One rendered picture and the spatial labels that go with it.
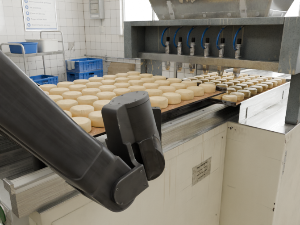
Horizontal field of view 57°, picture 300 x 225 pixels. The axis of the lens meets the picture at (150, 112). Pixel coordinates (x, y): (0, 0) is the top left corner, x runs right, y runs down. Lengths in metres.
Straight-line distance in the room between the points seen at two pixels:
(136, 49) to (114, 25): 4.32
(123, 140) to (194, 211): 0.63
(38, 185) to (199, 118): 0.51
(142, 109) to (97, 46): 5.59
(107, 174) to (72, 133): 0.07
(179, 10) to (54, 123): 0.92
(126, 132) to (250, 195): 0.76
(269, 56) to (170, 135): 0.45
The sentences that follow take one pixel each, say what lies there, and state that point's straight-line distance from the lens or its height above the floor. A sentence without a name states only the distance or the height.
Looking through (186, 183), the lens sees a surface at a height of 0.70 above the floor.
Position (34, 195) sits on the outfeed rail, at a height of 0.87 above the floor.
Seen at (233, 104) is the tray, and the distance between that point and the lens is 0.96.
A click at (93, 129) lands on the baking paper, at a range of 0.53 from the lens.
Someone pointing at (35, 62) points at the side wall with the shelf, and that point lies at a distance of 5.53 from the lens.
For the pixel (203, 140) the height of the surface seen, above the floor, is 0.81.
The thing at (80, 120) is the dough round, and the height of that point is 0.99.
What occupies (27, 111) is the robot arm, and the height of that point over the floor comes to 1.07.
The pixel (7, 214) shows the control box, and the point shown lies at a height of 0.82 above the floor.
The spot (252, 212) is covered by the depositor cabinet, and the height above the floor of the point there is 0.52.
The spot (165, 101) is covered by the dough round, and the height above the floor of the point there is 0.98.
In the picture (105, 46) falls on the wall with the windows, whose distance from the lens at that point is 5.79.
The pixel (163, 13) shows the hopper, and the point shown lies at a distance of 1.22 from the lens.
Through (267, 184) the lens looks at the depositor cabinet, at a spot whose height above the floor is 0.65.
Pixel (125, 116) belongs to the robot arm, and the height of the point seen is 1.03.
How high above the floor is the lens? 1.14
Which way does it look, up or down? 17 degrees down
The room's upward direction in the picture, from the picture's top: straight up
